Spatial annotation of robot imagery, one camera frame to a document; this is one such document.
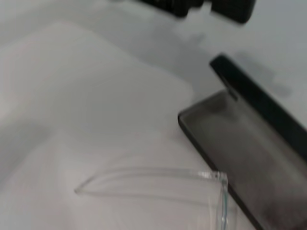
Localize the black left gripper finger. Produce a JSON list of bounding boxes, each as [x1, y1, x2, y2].
[[210, 0, 255, 24], [141, 0, 204, 18]]

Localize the black glasses case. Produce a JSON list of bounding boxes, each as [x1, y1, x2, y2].
[[177, 54, 307, 230]]

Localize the clear white glasses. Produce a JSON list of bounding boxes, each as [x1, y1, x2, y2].
[[74, 167, 228, 230]]

